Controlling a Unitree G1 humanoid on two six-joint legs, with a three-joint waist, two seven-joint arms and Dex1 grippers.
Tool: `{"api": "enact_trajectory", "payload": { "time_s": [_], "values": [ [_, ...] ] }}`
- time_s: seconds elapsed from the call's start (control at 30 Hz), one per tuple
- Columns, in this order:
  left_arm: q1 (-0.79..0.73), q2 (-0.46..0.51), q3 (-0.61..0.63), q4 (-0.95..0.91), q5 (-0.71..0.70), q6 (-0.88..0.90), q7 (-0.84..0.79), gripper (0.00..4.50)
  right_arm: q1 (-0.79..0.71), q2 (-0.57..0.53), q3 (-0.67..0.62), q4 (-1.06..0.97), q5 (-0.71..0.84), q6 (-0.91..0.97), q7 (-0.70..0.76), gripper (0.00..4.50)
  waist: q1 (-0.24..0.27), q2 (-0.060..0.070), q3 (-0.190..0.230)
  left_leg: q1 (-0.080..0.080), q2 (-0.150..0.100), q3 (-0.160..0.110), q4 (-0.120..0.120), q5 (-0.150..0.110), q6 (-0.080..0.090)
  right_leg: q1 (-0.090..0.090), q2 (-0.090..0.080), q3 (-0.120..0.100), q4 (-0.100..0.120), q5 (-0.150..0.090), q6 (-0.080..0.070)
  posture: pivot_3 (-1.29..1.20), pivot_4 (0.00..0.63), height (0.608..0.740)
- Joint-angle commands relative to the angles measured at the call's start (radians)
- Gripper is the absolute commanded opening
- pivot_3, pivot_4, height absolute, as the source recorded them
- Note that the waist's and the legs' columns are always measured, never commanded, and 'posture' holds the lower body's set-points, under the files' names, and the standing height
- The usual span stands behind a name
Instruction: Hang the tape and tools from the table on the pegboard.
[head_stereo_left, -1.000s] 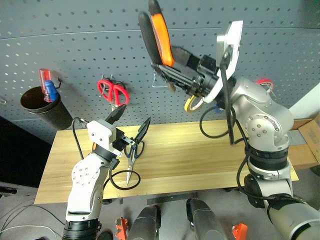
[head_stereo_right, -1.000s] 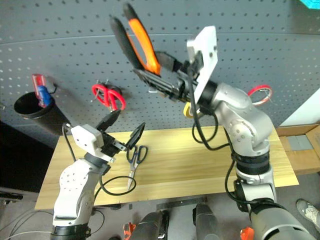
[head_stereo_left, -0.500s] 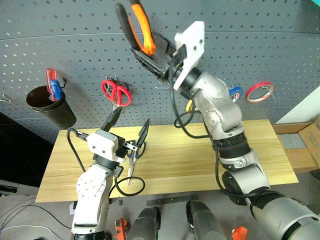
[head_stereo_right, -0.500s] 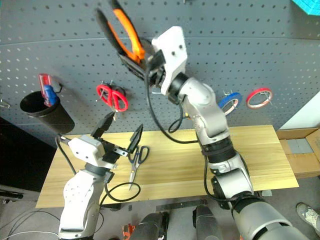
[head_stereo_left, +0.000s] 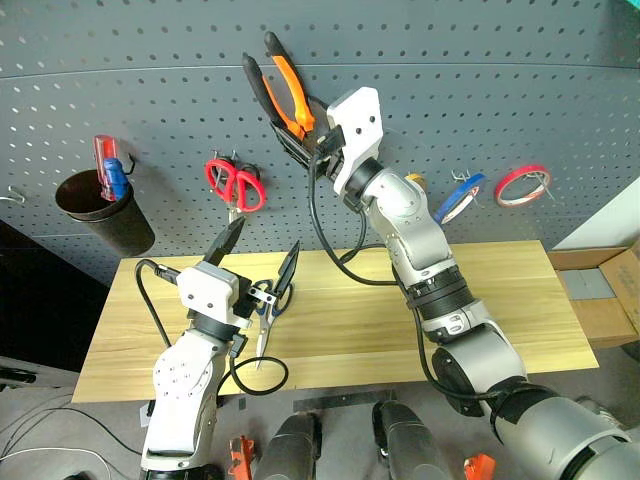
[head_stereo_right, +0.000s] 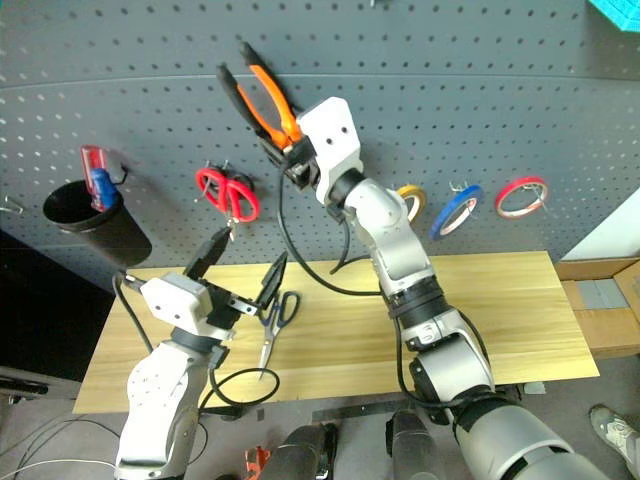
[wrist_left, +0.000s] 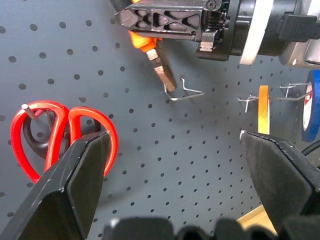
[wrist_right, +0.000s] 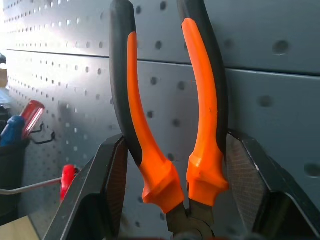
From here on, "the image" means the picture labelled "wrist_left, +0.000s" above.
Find blue tape roll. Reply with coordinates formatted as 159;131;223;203
300;69;320;143

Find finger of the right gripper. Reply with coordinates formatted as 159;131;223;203
114;6;204;42

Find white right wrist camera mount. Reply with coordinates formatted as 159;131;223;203
239;0;275;66

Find long wire pegboard hook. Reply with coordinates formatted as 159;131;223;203
279;82;313;98
237;91;313;113

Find straight metal peg hook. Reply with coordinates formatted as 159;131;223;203
21;104;43;121

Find grey perforated pegboard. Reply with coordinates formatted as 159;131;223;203
0;0;320;240

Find orange tape roll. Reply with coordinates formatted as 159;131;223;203
257;84;271;136

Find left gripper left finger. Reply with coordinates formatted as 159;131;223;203
0;131;111;240

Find red-handled scissors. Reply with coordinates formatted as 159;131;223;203
10;100;119;184

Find bent wire pegboard hook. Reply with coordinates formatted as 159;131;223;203
163;76;206;102

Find orange-handled metal tool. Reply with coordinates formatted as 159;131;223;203
128;0;177;93

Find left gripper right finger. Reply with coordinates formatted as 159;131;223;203
239;130;320;234

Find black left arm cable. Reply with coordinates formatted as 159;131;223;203
300;139;320;169

